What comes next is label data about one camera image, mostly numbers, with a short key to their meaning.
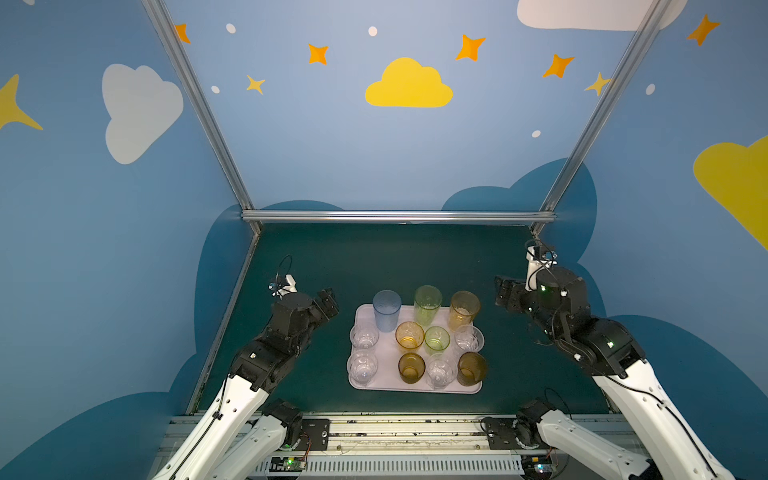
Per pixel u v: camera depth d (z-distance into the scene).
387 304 0.88
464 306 0.89
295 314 0.52
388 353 0.90
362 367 0.84
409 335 0.90
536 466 0.71
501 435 0.74
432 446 0.73
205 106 0.85
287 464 0.70
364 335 0.88
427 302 0.92
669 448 0.38
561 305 0.45
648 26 0.72
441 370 0.84
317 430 0.76
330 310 0.66
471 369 0.85
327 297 0.66
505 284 0.59
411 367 0.84
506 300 0.60
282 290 0.61
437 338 0.90
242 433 0.46
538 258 0.56
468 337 0.88
